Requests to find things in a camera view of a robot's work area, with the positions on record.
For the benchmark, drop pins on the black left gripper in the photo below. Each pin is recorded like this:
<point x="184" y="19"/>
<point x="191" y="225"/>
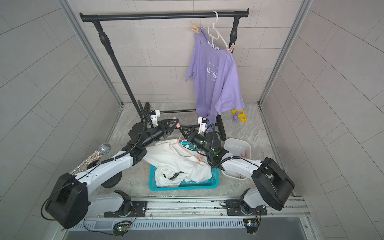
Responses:
<point x="165" y="133"/>

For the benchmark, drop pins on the white plastic clothespin tray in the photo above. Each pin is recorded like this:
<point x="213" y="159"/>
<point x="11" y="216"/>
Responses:
<point x="238" y="148"/>

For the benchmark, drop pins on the black metal clothes rack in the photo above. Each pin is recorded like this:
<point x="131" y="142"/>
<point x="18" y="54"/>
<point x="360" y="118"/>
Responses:
<point x="97" y="19"/>

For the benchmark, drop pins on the teal plastic laundry basket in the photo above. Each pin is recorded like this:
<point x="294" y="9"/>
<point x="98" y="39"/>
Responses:
<point x="209" y="184"/>

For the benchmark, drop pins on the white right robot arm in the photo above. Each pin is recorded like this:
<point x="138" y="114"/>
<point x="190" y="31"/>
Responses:
<point x="273" y="185"/>

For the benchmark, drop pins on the white plastic hanger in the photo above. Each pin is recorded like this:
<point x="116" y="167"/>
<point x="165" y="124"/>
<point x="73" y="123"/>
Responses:
<point x="214" y="34"/>
<point x="187" y="145"/>

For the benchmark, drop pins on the white garment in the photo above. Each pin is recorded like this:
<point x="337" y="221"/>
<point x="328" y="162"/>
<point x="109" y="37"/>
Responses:
<point x="174" y="165"/>

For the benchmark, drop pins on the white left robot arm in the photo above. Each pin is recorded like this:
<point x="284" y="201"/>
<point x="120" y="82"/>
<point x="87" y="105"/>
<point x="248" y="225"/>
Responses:
<point x="71" y="201"/>

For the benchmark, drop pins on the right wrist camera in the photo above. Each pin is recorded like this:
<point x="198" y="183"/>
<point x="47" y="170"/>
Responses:
<point x="203" y="122"/>

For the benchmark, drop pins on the purple t-shirt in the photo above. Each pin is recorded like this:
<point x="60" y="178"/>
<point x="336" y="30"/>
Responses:
<point x="215" y="76"/>

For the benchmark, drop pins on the right circuit board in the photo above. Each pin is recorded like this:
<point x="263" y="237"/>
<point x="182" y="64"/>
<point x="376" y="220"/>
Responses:
<point x="252" y="225"/>

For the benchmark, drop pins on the left circuit board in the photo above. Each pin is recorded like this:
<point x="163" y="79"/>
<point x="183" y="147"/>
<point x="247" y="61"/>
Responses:
<point x="121" y="228"/>

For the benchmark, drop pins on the pink wire hanger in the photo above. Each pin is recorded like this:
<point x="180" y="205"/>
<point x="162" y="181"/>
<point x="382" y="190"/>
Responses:
<point x="177" y="143"/>

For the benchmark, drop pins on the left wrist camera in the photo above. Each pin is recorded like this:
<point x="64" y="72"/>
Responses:
<point x="154" y="114"/>

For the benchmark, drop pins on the silver microphone head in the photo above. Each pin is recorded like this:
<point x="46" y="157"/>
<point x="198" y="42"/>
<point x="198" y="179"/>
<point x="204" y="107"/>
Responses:
<point x="104" y="149"/>

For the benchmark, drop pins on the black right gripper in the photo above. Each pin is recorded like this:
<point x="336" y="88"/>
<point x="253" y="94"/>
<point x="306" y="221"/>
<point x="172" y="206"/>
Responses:
<point x="192" y="137"/>

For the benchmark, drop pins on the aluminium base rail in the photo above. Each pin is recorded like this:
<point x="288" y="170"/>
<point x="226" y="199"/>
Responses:
<point x="193" y="213"/>

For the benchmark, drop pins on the yellow plastic triangle toy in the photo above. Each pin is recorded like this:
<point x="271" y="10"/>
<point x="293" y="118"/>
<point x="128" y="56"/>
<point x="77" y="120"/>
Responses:
<point x="241" y="114"/>

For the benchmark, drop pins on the circuit board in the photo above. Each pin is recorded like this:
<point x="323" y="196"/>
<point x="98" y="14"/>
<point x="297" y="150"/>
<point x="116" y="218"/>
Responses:
<point x="252" y="225"/>
<point x="121" y="228"/>

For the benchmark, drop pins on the beige clothespin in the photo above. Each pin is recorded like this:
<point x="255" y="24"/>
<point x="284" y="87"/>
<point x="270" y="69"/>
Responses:
<point x="195" y="29"/>

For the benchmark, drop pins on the black round base stand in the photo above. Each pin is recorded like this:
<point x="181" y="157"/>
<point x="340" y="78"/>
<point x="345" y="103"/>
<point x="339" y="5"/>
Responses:
<point x="113" y="181"/>

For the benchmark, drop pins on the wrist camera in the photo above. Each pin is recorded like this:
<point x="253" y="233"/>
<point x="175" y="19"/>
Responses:
<point x="203" y="122"/>
<point x="154" y="114"/>

